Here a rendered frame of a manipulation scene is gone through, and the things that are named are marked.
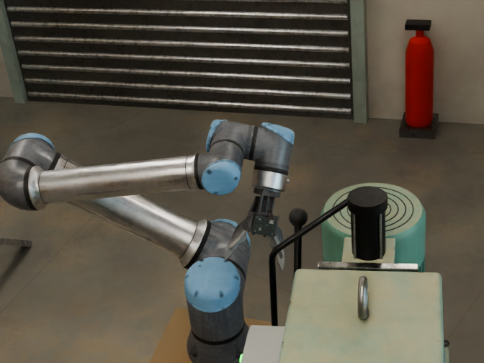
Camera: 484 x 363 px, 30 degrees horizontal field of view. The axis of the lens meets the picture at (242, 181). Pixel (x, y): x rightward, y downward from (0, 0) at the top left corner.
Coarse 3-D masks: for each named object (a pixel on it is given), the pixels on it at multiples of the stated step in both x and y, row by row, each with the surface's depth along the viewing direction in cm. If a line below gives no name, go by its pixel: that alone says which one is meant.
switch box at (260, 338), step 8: (256, 328) 133; (264, 328) 133; (272, 328) 133; (280, 328) 133; (248, 336) 132; (256, 336) 132; (264, 336) 131; (272, 336) 131; (280, 336) 131; (248, 344) 130; (256, 344) 130; (264, 344) 130; (272, 344) 130; (280, 344) 130; (248, 352) 129; (256, 352) 129; (264, 352) 129; (272, 352) 129; (248, 360) 128; (256, 360) 127; (264, 360) 127; (272, 360) 127
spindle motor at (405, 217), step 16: (336, 192) 157; (400, 192) 155; (400, 208) 151; (416, 208) 151; (336, 224) 149; (400, 224) 147; (416, 224) 147; (336, 240) 148; (400, 240) 146; (416, 240) 148; (336, 256) 150; (400, 256) 147; (416, 256) 150
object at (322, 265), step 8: (320, 264) 138; (328, 264) 138; (336, 264) 138; (344, 264) 138; (352, 264) 137; (360, 264) 137; (368, 264) 137; (376, 264) 137; (384, 264) 137; (392, 264) 136; (400, 264) 136; (408, 264) 136; (416, 264) 136
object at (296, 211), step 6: (294, 210) 164; (300, 210) 164; (294, 216) 164; (300, 216) 164; (306, 216) 164; (294, 222) 164; (300, 222) 164; (300, 228) 165; (300, 240) 165; (294, 246) 165; (300, 246) 165; (294, 252) 165; (300, 252) 165; (294, 258) 165; (300, 258) 165; (294, 264) 165; (300, 264) 165; (294, 270) 165; (294, 276) 165
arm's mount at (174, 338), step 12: (180, 312) 269; (168, 324) 265; (180, 324) 265; (252, 324) 262; (264, 324) 262; (168, 336) 261; (180, 336) 261; (156, 348) 258; (168, 348) 257; (180, 348) 257; (156, 360) 254; (168, 360) 253; (180, 360) 253
